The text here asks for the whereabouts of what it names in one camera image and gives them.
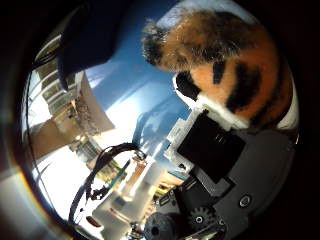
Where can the orange striped tiger plush toy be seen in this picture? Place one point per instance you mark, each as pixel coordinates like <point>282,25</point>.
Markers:
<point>226,56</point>

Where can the blue plastic container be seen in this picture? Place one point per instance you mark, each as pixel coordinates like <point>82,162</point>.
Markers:
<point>90,36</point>

